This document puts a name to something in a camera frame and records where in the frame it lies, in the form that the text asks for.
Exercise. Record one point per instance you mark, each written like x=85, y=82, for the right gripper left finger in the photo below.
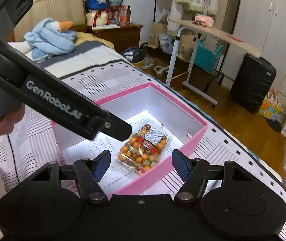
x=89, y=172

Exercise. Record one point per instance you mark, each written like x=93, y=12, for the wooden headboard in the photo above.
x=60, y=10

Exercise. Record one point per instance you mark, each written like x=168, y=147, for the white wardrobe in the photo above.
x=262, y=23

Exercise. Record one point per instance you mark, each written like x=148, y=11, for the black suitcase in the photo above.
x=252, y=82

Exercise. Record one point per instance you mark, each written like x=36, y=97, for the striped fleece blanket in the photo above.
x=89, y=52

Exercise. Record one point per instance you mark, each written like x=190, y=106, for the cream box red ribbon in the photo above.
x=96, y=18

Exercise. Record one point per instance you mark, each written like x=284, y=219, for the pink box on table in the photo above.
x=203, y=20

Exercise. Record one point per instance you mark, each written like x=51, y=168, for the teal shopping bag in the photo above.
x=206, y=59

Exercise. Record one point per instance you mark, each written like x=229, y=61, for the wooden nightstand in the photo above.
x=122, y=38

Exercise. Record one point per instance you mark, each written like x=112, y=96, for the colourful gift bag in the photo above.
x=271, y=106

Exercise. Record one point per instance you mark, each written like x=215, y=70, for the pink storage box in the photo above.
x=160, y=122

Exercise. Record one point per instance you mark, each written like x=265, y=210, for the brown paper bag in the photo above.
x=155, y=30

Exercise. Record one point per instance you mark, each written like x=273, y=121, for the grey sneakers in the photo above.
x=157, y=70

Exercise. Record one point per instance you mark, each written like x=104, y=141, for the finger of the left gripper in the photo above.
x=116, y=128

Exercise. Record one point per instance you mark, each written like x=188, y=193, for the goose plush toy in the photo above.
x=24, y=47

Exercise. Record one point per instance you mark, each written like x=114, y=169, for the mixed nut snack bag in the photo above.
x=145, y=148

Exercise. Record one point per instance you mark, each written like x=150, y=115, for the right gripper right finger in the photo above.
x=193, y=173

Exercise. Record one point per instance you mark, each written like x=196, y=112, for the blue blanket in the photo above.
x=48, y=39

